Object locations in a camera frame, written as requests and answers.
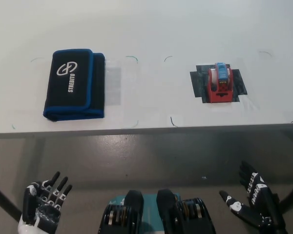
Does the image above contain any red tape dispenser blue label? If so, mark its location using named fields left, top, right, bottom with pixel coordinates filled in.
left=207, top=62, right=234, bottom=104

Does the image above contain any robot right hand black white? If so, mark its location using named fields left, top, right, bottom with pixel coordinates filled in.
left=219, top=160, right=288, bottom=234

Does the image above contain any clear tape patch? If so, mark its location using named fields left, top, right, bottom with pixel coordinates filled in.
left=105, top=59, right=123, bottom=107

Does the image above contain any black table leg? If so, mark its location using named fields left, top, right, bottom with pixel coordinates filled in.
left=279, top=179, right=293, bottom=204
left=0, top=180, right=24, bottom=216

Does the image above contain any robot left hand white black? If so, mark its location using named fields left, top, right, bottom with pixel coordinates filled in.
left=17, top=171, right=73, bottom=234

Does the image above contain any black tape patch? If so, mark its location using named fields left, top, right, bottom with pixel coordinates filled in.
left=189, top=64, right=249, bottom=104

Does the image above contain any black notebook case blue trim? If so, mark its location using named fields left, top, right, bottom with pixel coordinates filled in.
left=42, top=48, right=106, bottom=122

